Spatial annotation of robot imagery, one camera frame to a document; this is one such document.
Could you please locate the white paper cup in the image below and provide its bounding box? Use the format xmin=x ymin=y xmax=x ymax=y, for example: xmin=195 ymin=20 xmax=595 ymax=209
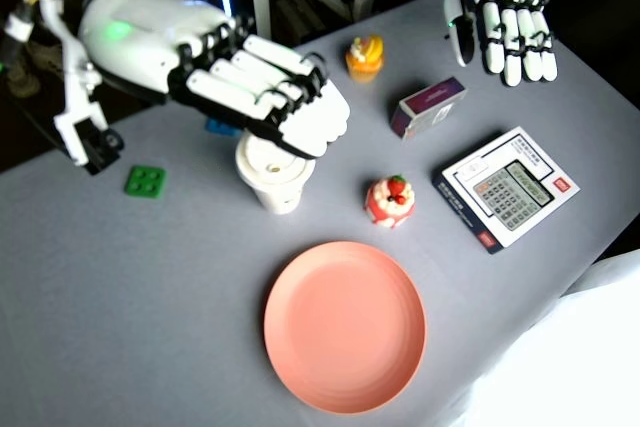
xmin=234 ymin=134 xmax=317 ymax=216

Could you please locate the toy orange cupcake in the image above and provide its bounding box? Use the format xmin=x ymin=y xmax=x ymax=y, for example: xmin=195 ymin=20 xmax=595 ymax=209
xmin=344 ymin=34 xmax=385 ymax=84

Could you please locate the calculator box white and navy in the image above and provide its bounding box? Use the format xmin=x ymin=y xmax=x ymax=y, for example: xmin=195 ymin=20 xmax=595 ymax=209
xmin=431 ymin=125 xmax=582 ymax=255

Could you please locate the pink round plate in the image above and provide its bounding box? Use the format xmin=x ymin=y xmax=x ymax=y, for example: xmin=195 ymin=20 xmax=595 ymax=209
xmin=263 ymin=240 xmax=428 ymax=416

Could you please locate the grey table cloth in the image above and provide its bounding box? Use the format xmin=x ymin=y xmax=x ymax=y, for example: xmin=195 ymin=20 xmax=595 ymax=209
xmin=0 ymin=0 xmax=640 ymax=427

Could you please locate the white backdrop sheet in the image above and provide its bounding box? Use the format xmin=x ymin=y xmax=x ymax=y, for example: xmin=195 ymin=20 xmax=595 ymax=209
xmin=449 ymin=250 xmax=640 ymax=427

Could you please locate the green square toy block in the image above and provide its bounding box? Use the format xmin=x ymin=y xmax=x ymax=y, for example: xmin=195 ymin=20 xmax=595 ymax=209
xmin=123 ymin=165 xmax=168 ymax=200

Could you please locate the toy strawberry cake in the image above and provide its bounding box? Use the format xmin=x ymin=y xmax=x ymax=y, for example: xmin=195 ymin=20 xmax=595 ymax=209
xmin=364 ymin=174 xmax=417 ymax=230

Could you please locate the blue toy block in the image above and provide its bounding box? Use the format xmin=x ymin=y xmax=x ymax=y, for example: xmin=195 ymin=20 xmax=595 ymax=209
xmin=204 ymin=116 xmax=244 ymax=138

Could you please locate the purple small box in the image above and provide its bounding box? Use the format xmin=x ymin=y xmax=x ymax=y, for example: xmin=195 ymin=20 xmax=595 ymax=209
xmin=390 ymin=76 xmax=469 ymax=141

